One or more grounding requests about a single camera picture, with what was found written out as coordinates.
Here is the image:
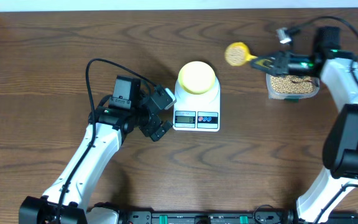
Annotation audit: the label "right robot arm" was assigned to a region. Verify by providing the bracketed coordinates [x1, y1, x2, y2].
[250, 26, 358, 223]

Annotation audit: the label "left black cable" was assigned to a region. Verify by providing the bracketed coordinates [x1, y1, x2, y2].
[54, 58, 158, 224]

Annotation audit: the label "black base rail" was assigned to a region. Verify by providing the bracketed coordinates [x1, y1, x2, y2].
[85, 210, 358, 224]

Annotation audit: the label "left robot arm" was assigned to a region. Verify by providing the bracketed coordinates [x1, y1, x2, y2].
[19, 85, 176, 223]

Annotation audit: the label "soybeans in container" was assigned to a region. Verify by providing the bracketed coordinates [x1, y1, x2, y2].
[270, 75, 316, 94]

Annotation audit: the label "yellow measuring scoop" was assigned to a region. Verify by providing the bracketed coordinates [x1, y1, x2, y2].
[224, 42, 257, 67]

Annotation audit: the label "white digital kitchen scale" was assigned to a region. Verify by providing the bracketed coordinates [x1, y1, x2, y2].
[173, 77, 221, 132]

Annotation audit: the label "pale yellow bowl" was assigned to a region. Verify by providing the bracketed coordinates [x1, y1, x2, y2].
[178, 61, 216, 95]

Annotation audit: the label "clear plastic container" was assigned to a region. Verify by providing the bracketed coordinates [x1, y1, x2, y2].
[266, 74, 320, 100]

